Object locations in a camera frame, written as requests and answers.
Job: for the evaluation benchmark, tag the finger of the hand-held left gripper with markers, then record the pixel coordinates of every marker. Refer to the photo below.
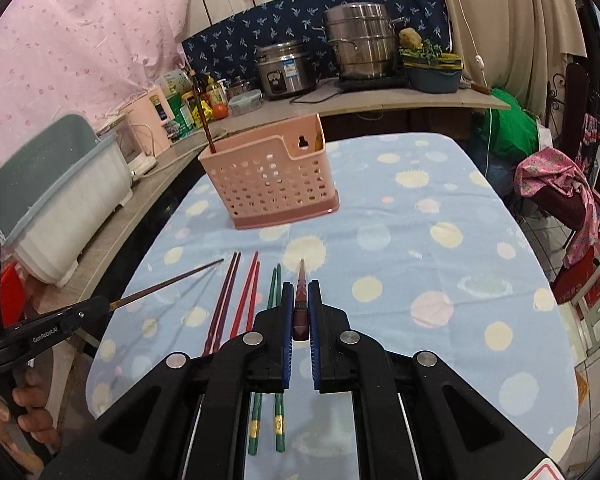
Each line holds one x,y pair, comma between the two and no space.
55,332

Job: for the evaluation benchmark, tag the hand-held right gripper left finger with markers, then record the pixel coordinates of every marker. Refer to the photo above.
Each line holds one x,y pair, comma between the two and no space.
286,340

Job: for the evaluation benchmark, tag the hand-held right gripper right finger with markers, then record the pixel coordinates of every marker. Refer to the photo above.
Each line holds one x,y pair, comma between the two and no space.
316,345

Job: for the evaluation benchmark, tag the dark red patterned chopstick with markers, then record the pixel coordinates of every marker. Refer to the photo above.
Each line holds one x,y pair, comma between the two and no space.
301,305

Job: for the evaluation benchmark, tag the green chopstick gold mark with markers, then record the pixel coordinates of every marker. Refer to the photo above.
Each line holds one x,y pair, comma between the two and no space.
279,425
271,290

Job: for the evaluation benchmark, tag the maroon chopstick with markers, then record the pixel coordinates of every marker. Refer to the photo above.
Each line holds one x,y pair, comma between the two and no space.
226,310
219,310

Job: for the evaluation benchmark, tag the dark brown chopstick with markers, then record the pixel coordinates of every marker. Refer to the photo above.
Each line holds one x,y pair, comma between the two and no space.
203,115
170,282

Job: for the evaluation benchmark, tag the pink perforated utensil basket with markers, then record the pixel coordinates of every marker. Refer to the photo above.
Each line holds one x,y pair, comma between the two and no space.
270,185

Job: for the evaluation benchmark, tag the person's left hand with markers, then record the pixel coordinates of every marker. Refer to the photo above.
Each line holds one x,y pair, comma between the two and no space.
25,432

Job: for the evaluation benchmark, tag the red plastic stool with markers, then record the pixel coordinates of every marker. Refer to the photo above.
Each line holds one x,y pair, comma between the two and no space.
15,295

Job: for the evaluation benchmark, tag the white dish drainer box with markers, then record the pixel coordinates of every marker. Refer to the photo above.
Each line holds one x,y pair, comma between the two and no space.
65,200

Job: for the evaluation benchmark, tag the blue planet print tablecloth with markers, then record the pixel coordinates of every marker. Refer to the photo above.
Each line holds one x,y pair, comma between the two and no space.
405,260

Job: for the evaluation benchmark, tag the white kitchen appliance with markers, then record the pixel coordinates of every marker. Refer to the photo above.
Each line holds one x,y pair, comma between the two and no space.
130,145

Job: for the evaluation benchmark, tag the pink electric kettle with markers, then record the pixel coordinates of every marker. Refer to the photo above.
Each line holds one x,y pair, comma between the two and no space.
152,120

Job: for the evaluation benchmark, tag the red tomato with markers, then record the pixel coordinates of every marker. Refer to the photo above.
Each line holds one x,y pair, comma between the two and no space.
220,111

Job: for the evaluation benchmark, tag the clear food container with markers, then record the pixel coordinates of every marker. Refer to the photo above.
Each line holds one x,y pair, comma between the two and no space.
245,102

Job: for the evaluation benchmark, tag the green can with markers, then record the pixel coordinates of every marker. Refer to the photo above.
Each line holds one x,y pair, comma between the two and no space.
187,115

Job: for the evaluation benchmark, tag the small lidded steel pot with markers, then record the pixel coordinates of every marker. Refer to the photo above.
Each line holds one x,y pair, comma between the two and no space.
239,89

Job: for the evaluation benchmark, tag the yellow pump bottle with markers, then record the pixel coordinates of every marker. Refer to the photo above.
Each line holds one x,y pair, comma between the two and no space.
215,92

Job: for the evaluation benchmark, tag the pink dotted cloth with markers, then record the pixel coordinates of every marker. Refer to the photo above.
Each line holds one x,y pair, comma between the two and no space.
80,35

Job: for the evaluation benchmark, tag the black induction cooker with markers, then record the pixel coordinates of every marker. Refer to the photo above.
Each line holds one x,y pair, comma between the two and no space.
370,84

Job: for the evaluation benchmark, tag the steel rice cooker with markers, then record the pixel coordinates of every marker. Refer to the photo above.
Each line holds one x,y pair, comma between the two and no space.
285,70

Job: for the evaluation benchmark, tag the white carton box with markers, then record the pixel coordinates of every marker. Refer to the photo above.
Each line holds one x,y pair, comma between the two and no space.
175,82

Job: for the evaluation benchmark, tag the green bag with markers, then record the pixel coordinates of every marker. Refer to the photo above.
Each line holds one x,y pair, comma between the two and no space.
510,130

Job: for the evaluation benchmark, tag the stacked blue basins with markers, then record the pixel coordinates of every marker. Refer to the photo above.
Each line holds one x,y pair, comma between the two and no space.
435,80

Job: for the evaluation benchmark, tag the pink floral cloth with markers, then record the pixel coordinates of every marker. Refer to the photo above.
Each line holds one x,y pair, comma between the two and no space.
555,175

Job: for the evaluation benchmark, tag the steel steamer pot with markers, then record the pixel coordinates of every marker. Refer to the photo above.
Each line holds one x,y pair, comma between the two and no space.
362,40

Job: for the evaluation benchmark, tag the brown lumpy root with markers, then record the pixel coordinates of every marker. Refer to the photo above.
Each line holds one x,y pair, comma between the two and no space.
410,37

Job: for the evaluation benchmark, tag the navy leaf print cloth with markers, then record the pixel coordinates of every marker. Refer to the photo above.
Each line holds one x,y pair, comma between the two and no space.
280,15

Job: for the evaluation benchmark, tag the dark metal chair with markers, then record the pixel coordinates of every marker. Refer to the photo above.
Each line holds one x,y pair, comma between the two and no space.
575,105

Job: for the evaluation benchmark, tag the beige curtain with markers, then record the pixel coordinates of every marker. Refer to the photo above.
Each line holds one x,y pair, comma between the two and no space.
505,10

